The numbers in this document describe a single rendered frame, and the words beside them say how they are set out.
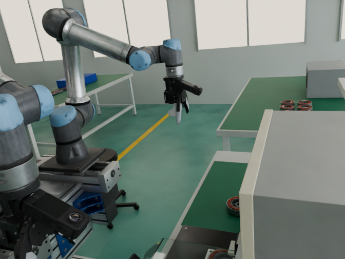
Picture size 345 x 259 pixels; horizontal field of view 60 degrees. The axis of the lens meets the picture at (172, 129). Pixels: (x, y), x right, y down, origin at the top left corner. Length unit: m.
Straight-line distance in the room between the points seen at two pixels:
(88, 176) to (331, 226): 1.08
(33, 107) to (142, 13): 5.24
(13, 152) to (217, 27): 5.00
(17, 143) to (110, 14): 5.71
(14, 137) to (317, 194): 0.48
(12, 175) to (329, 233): 0.50
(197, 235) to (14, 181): 0.86
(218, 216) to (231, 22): 4.28
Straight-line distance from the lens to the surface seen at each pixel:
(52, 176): 1.53
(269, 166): 0.59
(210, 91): 5.61
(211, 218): 1.39
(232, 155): 1.92
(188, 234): 1.29
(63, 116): 1.37
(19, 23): 7.65
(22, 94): 0.69
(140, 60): 1.17
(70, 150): 1.41
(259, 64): 5.36
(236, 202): 1.44
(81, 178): 1.43
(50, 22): 1.32
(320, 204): 0.50
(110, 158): 2.56
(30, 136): 3.67
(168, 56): 1.29
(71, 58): 1.45
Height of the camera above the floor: 1.59
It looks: 20 degrees down
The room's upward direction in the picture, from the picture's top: 7 degrees counter-clockwise
